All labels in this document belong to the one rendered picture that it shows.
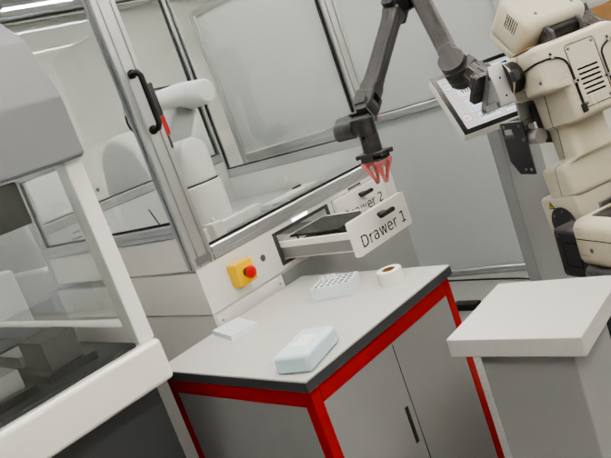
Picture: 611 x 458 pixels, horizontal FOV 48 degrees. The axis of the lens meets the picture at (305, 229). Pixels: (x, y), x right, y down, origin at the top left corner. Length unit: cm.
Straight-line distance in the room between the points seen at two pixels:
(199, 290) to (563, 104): 115
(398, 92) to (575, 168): 208
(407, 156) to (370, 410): 257
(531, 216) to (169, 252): 158
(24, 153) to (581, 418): 125
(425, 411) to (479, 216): 227
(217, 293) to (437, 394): 71
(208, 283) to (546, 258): 157
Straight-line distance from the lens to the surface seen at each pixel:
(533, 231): 305
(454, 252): 415
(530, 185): 302
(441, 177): 401
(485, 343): 143
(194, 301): 213
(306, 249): 219
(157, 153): 203
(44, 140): 159
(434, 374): 188
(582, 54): 203
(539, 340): 138
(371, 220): 209
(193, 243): 206
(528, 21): 200
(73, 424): 160
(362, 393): 166
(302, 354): 152
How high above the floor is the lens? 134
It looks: 11 degrees down
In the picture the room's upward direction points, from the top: 20 degrees counter-clockwise
